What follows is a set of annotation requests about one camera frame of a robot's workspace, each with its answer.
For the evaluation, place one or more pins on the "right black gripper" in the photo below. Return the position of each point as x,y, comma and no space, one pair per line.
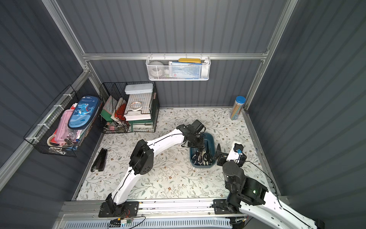
224,156

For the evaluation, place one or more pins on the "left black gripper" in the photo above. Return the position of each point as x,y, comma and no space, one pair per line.
198,144

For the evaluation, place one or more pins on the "small black scissors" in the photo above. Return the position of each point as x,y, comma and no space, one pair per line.
207,159
195,159

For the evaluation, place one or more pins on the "teal plastic storage box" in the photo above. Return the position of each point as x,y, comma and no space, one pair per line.
208,147

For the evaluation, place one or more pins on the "cream yellow kitchen scissors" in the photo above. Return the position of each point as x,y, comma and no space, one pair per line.
201,157

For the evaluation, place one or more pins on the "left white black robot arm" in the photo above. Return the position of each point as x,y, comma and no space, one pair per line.
142,157

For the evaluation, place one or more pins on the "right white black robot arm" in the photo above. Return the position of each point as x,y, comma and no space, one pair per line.
249,196

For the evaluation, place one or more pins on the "white pencil box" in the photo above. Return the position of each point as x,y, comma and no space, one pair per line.
139,89

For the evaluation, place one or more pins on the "colored pencil tube blue lid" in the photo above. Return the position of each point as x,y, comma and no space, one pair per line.
237,107

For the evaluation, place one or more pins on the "blue white packet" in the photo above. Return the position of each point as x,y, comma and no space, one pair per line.
184,70

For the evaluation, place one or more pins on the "yellow item in basket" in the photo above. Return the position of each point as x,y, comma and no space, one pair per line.
190,60

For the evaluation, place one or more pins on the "white tape roll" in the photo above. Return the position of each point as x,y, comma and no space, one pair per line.
156,69

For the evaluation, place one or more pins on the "red notebook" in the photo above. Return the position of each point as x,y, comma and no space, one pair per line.
119,113

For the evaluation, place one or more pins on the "black stapler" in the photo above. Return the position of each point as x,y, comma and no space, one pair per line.
100,161

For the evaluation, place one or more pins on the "blue dinosaur pencil case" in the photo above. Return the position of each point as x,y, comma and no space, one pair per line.
84,112

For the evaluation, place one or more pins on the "pink pencil case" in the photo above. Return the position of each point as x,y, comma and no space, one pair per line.
62,130

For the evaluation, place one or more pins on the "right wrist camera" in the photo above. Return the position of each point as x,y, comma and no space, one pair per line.
236,151

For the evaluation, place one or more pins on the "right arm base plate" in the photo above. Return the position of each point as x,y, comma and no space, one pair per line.
221,206

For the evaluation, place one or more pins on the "white wire wall basket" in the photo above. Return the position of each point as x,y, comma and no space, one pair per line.
206,65

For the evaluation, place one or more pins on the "black wire desk organizer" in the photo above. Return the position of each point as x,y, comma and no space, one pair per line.
141,111

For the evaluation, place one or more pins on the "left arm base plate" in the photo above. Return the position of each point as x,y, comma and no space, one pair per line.
127,209

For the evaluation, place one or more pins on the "black wire side basket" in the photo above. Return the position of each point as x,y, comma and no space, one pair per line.
40,134

